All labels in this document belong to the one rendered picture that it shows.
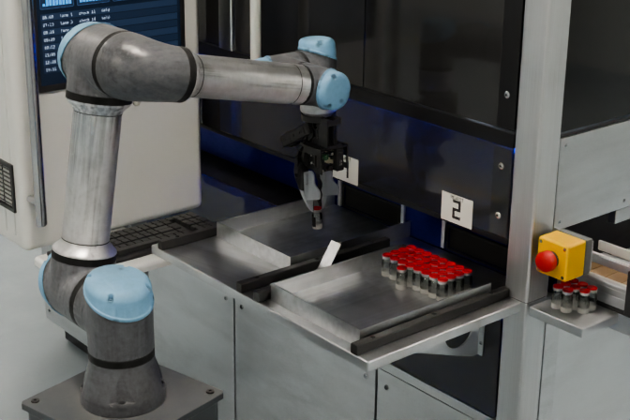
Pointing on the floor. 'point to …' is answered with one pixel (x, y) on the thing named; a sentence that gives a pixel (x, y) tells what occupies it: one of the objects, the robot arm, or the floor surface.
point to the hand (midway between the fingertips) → (314, 202)
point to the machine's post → (534, 172)
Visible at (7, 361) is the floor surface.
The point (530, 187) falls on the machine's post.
